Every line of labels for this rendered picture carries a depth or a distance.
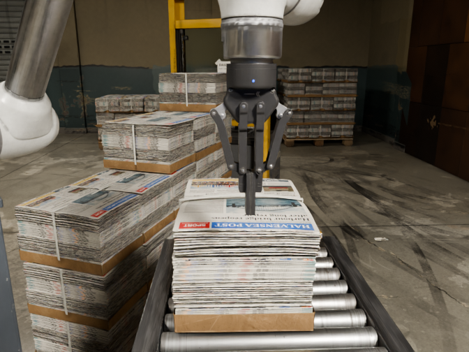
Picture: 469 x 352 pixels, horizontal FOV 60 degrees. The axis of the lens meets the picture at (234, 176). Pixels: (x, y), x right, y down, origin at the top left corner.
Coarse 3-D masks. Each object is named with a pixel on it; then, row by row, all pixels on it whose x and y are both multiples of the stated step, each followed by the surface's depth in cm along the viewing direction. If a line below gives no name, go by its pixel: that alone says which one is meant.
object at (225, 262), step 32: (192, 224) 79; (224, 224) 79; (256, 224) 80; (288, 224) 80; (192, 256) 79; (224, 256) 79; (256, 256) 79; (288, 256) 79; (192, 288) 81; (224, 288) 81; (256, 288) 81; (288, 288) 81
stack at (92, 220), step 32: (64, 192) 166; (96, 192) 167; (128, 192) 168; (160, 192) 182; (32, 224) 150; (64, 224) 144; (96, 224) 140; (128, 224) 158; (64, 256) 149; (96, 256) 144; (128, 256) 161; (32, 288) 159; (64, 288) 153; (96, 288) 148; (128, 288) 163; (128, 320) 166
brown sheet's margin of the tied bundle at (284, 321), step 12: (180, 324) 82; (192, 324) 82; (204, 324) 82; (216, 324) 82; (228, 324) 82; (240, 324) 82; (252, 324) 82; (264, 324) 82; (276, 324) 82; (288, 324) 82; (300, 324) 83; (312, 324) 83
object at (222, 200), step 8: (184, 200) 95; (192, 200) 95; (200, 200) 95; (208, 200) 95; (216, 200) 95; (224, 200) 95; (232, 200) 95; (240, 200) 94; (256, 200) 94; (264, 200) 94; (272, 200) 94; (280, 200) 94; (288, 200) 95; (296, 200) 95
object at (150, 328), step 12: (168, 240) 128; (168, 252) 119; (168, 264) 112; (156, 276) 106; (168, 276) 106; (156, 288) 100; (168, 288) 100; (156, 300) 95; (144, 312) 90; (156, 312) 90; (144, 324) 86; (156, 324) 86; (144, 336) 82; (156, 336) 82; (144, 348) 79; (156, 348) 79
